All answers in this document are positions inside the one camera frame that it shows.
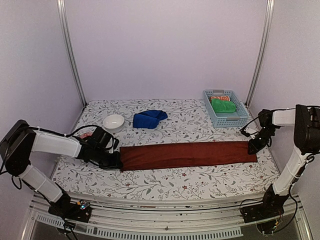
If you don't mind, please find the orange patterned rolled towel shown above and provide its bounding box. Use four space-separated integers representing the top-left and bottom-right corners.
209 95 230 101

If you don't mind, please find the green rolled towel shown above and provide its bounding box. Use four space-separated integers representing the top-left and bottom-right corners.
211 99 237 114

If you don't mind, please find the right aluminium frame post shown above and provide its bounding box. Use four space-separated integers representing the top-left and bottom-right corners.
245 0 275 108

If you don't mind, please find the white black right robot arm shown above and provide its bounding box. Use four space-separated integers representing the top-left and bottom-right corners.
247 104 320 218

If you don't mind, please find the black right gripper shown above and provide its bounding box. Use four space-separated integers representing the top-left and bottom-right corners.
249 127 277 155

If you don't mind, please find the aluminium front table rail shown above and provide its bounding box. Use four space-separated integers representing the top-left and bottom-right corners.
18 192 316 240

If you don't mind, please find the blue towel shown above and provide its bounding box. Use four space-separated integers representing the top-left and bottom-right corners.
132 110 168 129

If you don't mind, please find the white bowl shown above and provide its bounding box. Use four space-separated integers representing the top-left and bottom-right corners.
102 114 125 133

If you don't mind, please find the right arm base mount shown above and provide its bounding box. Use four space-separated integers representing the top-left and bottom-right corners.
239 199 285 235

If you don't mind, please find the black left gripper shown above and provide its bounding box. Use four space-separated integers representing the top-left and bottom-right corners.
93 147 124 170

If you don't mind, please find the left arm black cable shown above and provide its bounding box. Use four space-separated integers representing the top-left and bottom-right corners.
71 124 120 152

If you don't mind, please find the aluminium frame post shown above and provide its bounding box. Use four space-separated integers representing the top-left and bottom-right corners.
245 0 275 108
56 0 88 108

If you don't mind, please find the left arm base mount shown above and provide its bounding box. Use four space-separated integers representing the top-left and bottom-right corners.
48 200 92 223

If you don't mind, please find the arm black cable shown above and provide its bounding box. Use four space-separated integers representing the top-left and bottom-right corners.
239 114 263 137
71 124 120 152

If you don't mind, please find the light blue plastic basket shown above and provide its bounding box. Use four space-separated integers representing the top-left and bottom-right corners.
203 89 250 128

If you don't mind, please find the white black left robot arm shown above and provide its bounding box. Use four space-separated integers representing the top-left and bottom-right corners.
0 119 123 217

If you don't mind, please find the left aluminium frame post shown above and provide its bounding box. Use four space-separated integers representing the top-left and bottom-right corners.
56 0 88 108

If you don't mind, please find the dark red towel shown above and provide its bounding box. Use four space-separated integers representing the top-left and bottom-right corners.
120 141 258 171

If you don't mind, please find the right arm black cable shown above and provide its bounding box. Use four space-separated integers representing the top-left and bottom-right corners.
239 114 263 137

